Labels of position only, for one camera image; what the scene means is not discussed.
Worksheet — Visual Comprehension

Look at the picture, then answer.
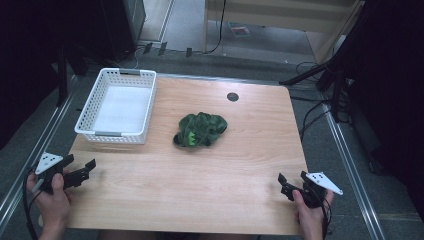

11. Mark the white plastic basket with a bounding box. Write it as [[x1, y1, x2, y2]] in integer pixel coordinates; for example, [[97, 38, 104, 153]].
[[74, 67, 158, 145]]

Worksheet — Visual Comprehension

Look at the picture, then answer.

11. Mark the black floor cable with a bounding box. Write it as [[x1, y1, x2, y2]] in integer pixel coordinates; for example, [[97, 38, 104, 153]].
[[298, 99, 332, 142]]

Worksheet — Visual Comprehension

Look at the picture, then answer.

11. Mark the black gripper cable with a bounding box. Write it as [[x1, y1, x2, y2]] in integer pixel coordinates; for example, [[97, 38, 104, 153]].
[[319, 196, 333, 240], [22, 169, 40, 240]]

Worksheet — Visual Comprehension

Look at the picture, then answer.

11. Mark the black hanging cable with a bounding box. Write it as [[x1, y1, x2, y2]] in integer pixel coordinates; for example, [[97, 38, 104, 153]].
[[201, 0, 228, 55]]

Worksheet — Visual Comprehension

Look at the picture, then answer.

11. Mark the light wooden shelf unit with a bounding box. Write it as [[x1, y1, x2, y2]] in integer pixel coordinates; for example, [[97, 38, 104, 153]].
[[202, 0, 366, 65]]

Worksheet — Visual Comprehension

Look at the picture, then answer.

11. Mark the dark cabinet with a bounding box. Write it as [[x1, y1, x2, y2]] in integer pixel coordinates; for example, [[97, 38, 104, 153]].
[[99, 0, 148, 62]]

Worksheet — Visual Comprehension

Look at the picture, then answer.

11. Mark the black metal stand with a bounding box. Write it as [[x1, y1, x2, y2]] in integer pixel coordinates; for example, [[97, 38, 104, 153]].
[[55, 41, 89, 108]]

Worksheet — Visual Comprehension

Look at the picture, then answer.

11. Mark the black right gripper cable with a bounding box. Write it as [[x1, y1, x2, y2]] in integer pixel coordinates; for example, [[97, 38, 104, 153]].
[[319, 196, 333, 240]]

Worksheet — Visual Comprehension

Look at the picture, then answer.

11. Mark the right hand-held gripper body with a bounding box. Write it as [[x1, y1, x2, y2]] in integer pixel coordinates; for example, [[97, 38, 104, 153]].
[[299, 171, 344, 210]]

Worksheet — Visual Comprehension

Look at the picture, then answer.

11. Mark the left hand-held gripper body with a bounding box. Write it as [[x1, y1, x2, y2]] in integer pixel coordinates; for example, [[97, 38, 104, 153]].
[[31, 152, 68, 195]]

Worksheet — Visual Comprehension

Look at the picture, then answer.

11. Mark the person's left hand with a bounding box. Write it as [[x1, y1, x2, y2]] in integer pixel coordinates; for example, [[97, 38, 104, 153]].
[[26, 173, 72, 232]]

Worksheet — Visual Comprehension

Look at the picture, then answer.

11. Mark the aluminium floor rail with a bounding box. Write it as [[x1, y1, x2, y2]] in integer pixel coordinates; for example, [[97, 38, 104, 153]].
[[0, 74, 83, 234], [322, 109, 388, 240]]

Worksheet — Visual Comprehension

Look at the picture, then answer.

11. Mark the person's right hand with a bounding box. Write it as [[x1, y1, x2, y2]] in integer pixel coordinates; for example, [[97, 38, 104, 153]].
[[292, 189, 335, 236]]

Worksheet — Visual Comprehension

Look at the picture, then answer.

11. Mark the green cloth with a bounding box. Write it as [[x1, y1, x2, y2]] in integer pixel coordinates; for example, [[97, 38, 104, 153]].
[[172, 111, 229, 148]]

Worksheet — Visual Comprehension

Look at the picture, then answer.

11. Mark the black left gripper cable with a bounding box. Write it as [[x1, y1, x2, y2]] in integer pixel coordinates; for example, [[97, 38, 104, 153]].
[[22, 169, 40, 240]]

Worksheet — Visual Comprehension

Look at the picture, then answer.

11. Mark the red booklet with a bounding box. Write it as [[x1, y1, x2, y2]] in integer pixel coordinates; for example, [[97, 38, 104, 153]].
[[229, 23, 252, 38]]

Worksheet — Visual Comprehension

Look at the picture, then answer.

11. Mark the black tripod stand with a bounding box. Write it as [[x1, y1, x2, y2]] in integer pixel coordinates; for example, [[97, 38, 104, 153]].
[[279, 49, 355, 125]]

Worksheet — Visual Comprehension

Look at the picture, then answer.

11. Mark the black curtain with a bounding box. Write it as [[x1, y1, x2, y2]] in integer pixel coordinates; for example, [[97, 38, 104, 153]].
[[339, 0, 424, 214], [0, 0, 104, 149]]

